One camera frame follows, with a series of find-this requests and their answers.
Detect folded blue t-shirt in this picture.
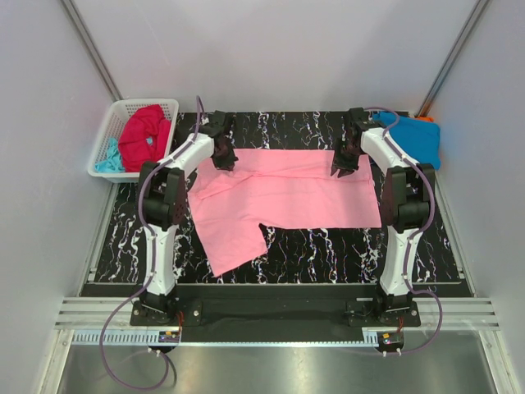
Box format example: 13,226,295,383
390,117,441,170

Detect aluminium frame rail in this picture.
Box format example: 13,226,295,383
55,298,500,347

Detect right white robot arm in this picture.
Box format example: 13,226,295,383
331,108,436,326

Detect aluminium corner post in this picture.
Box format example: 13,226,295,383
416,0,492,117
58,0,123,101

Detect black marble pattern mat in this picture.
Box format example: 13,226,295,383
94,110,464,285

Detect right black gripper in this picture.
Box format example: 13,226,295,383
330,138,362,178

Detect left aluminium corner post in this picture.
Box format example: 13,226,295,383
58,0,123,101

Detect light blue garment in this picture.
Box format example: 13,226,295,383
94,138,125,173

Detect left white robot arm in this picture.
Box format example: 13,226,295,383
134,111,237,325

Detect red t-shirt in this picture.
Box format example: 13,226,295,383
118,104,171,172

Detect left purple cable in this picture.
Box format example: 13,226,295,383
98,95,206,390

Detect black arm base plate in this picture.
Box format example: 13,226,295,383
130,284,421,344

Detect white plastic laundry basket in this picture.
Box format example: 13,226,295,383
88,98,179,183

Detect right aluminium corner post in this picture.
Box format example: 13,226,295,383
416,0,492,117

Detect pink t-shirt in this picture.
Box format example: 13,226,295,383
189,149,381,276

